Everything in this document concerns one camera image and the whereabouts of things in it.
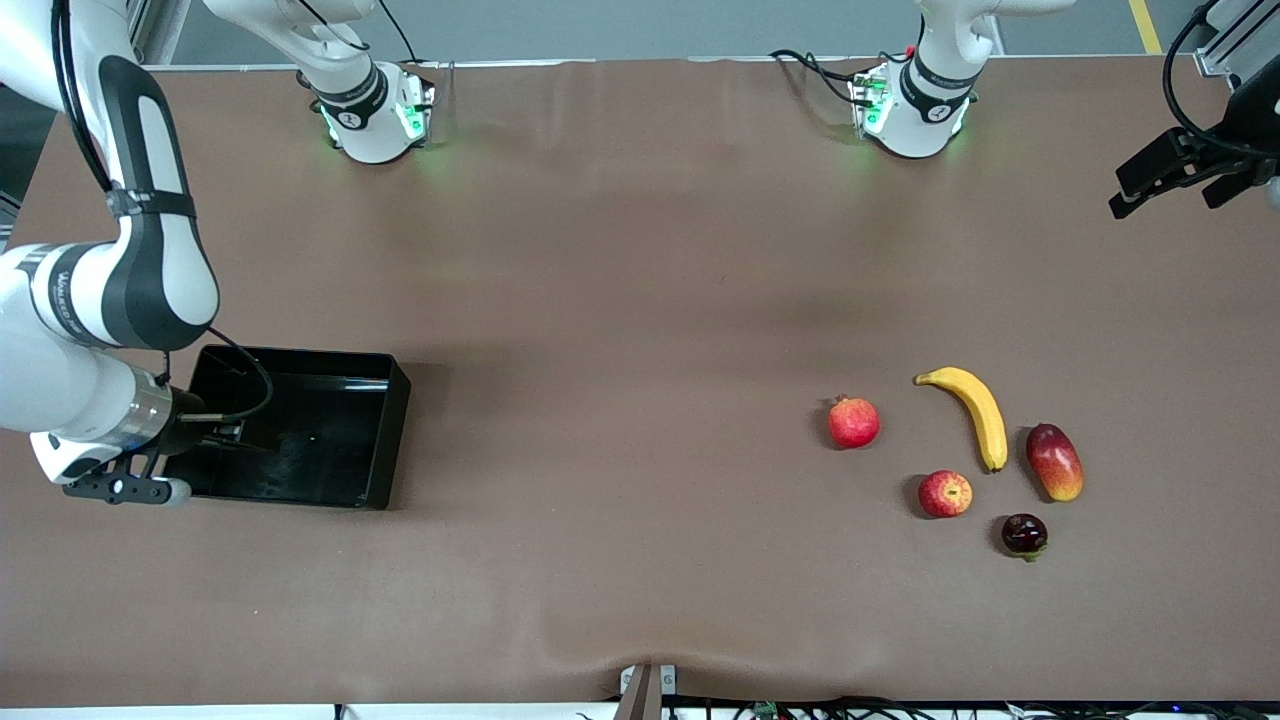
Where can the red pomegranate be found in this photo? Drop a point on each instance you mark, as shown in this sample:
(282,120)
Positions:
(853,424)

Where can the black rectangular plastic tray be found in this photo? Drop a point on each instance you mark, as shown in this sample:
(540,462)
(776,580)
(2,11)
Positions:
(330,440)

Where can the dark purple mangosteen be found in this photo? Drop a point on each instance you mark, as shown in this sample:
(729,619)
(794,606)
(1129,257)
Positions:
(1024,533)

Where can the metal bracket with brown post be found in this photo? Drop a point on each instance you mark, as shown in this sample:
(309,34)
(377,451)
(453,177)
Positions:
(645,700)

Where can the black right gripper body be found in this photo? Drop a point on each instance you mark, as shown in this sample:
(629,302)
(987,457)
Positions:
(186,431)

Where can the aluminium frame with diagonal beams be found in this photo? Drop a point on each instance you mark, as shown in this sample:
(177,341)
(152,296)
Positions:
(150,30)

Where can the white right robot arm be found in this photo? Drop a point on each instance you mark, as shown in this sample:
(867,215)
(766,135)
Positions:
(50,390)

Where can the red orange mango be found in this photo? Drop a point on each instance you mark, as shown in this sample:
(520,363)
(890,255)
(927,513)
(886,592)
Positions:
(1055,465)

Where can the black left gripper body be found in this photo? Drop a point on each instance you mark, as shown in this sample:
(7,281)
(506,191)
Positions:
(1251,126)

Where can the brown table mat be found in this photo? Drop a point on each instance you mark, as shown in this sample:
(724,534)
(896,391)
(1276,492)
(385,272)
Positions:
(600,300)

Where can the red yellow apple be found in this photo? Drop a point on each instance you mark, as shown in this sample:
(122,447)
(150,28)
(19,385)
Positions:
(945,494)

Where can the yellow banana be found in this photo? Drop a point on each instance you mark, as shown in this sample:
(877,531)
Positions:
(975,400)

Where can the aluminium profile frame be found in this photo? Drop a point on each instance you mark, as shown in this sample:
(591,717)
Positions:
(1240,35)

